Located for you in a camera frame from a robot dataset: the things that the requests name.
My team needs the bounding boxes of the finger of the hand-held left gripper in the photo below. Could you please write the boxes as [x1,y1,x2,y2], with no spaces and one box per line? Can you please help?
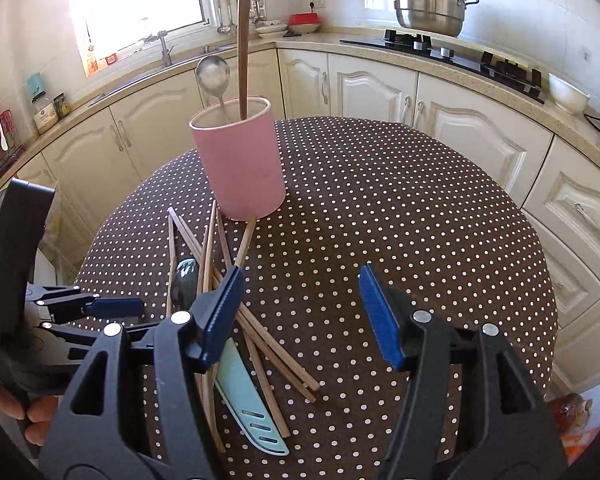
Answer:
[26,284,146,324]
[35,321,106,360]

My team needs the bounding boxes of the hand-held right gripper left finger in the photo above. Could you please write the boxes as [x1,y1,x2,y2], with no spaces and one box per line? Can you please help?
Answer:
[37,266,246,480]

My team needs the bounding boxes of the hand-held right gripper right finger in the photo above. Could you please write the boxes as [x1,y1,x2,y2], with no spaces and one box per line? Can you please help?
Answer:
[358,263,570,480]

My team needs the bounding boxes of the bunch of wooden chopsticks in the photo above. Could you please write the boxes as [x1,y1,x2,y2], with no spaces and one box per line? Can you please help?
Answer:
[166,200,321,453]

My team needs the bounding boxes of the pink utensil holder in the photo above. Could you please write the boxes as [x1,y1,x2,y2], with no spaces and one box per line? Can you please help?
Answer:
[188,97,287,222]

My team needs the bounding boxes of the person's left hand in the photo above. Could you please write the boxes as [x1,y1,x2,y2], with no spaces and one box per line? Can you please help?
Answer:
[0,375,62,447]

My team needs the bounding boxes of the teal sheathed knife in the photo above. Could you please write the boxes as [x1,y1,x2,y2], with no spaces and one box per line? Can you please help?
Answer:
[215,337,291,457]

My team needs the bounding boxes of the brown polka dot tablecloth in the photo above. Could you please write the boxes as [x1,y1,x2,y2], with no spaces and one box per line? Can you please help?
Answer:
[74,116,560,480]

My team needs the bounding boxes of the glass jar white lid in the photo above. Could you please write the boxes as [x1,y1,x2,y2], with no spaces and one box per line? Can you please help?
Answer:
[32,91,61,135]

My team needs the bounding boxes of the teal box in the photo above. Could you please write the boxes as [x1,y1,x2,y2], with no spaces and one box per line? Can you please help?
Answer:
[26,73,48,103]

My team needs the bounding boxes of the orange packet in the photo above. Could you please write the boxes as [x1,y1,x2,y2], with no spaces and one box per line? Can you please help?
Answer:
[83,47,106,78]

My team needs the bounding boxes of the orange printed bag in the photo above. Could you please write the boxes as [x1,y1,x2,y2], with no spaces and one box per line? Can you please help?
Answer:
[550,394,596,441]

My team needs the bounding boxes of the cream base cabinets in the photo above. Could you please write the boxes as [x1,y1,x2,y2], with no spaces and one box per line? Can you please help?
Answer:
[0,47,600,396]

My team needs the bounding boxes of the steel sink faucet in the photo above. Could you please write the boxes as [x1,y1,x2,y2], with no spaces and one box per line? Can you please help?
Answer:
[140,30,176,68]

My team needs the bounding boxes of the steel kitchen sink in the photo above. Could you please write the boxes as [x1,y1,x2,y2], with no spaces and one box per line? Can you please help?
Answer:
[87,44,238,107]

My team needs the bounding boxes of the black gas hob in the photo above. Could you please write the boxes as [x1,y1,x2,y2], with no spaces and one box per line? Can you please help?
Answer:
[339,27,548,105]

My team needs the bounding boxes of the beige stone countertop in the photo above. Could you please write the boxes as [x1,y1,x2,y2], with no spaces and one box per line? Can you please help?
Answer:
[0,27,600,196]

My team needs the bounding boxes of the stack of white bowls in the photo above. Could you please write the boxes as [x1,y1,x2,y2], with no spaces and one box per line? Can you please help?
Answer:
[255,20,290,38]

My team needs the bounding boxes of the kitchen window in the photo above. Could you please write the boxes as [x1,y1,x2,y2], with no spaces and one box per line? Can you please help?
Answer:
[70,0,211,78]

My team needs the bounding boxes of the white bowl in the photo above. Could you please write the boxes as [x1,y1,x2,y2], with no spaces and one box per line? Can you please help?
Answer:
[548,74,591,115]

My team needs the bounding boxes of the red pot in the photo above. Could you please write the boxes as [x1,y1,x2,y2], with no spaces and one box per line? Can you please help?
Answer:
[287,11,323,35]

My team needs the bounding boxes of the steel steamer pot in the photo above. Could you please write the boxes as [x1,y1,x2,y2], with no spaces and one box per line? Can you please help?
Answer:
[384,0,480,38]

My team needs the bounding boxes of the black wire rack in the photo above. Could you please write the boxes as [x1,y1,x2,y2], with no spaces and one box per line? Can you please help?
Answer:
[0,144,28,178]

